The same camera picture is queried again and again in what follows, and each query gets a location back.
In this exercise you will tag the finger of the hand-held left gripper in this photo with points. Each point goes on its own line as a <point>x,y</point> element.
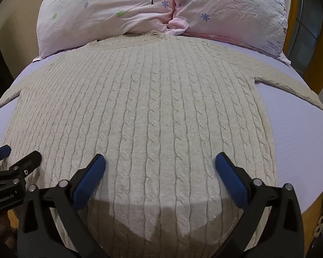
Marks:
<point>0,151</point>
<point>24,165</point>

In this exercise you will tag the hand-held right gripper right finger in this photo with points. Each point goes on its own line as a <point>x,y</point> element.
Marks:
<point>230,178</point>

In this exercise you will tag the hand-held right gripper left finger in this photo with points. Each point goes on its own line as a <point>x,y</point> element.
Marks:
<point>89,178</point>

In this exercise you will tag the pink floral pillow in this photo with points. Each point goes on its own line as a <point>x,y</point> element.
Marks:
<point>102,13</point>
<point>231,13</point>

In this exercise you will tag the window with dark frame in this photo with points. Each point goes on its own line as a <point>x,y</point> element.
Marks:
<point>311,18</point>

